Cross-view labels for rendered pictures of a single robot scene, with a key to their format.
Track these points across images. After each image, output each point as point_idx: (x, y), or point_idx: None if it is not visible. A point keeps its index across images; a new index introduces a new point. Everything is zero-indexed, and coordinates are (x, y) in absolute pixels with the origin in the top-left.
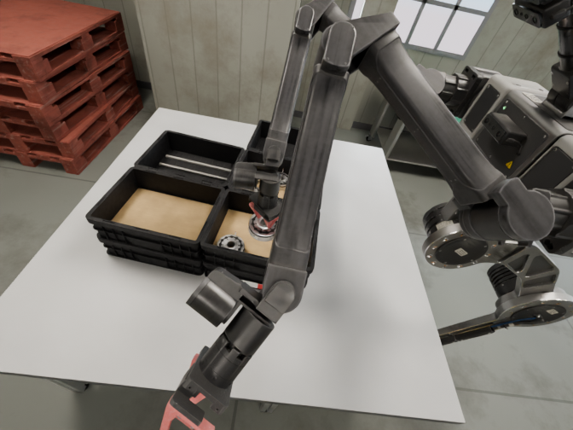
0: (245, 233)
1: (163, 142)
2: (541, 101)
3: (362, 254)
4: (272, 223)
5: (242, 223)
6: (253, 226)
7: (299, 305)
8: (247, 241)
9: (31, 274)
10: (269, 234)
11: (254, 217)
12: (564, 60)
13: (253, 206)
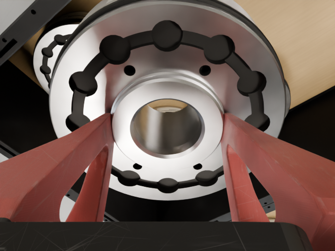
0: (285, 22)
1: None
2: None
3: (64, 195)
4: (93, 172)
5: (324, 44)
6: (198, 40)
7: (16, 6)
8: (250, 5)
9: None
10: (61, 87)
11: (256, 96)
12: None
13: (317, 231)
